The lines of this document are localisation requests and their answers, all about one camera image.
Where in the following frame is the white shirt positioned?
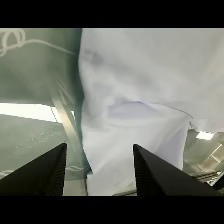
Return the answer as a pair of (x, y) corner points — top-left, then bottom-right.
(77, 28), (224, 197)

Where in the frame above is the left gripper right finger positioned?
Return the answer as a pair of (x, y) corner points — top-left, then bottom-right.
(132, 143), (223, 197)

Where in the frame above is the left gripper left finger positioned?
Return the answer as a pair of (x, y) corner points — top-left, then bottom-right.
(0, 142), (68, 197)

